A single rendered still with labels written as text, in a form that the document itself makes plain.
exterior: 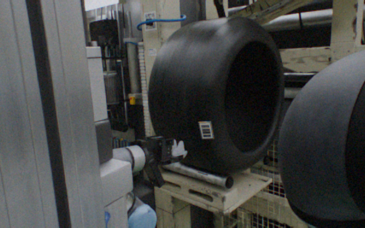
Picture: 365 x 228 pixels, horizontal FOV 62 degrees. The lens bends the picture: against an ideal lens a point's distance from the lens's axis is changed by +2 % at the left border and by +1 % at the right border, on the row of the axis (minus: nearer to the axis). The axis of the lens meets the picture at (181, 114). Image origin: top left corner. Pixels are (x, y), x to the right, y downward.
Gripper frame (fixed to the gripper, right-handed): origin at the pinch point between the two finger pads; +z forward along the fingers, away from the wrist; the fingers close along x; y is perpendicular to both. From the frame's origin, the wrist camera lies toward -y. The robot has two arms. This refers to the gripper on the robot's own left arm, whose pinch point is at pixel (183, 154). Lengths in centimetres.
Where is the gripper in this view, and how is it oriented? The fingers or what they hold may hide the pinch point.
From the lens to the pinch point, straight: 104.5
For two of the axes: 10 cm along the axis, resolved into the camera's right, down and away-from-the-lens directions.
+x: -7.3, -1.0, 6.7
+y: 0.3, -9.9, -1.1
